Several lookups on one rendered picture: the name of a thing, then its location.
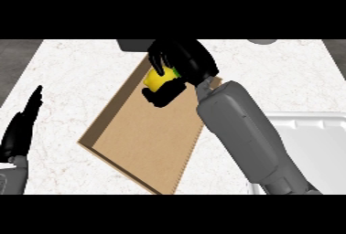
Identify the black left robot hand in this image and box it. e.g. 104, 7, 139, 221
0, 84, 44, 164

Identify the white plastic tray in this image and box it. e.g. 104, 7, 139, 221
244, 111, 346, 196

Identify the brown cardboard box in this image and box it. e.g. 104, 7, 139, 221
77, 54, 225, 196

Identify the yellow lemon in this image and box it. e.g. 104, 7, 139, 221
142, 66, 180, 93

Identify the dark grey appliance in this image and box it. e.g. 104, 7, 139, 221
117, 38, 157, 53

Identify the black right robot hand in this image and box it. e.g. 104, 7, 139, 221
140, 38, 220, 109

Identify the pale grey round object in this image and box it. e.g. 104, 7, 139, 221
247, 38, 278, 46

